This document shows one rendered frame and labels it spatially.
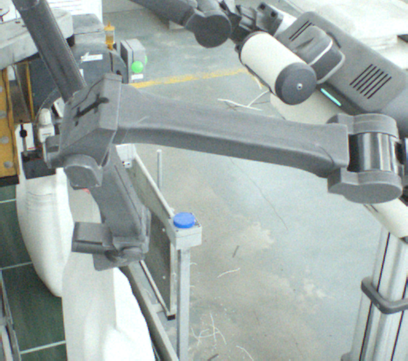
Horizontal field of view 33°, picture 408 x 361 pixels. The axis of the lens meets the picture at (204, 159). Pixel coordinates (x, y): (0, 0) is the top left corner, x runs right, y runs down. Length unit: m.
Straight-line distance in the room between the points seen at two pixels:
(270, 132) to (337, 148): 0.09
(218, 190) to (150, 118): 2.79
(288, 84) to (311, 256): 2.18
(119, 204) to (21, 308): 1.38
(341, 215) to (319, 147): 2.63
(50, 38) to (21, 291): 1.29
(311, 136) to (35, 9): 0.63
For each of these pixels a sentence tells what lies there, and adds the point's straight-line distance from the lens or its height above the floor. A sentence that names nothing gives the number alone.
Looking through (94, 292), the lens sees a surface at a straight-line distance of 1.72.
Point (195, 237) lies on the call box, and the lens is 1.96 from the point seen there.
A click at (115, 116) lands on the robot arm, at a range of 0.83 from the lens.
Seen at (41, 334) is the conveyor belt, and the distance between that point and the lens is 2.32.
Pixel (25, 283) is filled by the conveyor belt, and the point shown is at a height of 0.38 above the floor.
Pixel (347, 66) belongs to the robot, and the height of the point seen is 1.54.
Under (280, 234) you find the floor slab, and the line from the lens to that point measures 3.34.
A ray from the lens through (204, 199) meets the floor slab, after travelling 3.54.
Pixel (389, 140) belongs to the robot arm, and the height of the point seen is 1.55.
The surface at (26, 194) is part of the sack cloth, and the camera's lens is 2.25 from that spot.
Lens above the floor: 2.00
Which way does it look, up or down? 31 degrees down
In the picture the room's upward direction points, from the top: 2 degrees clockwise
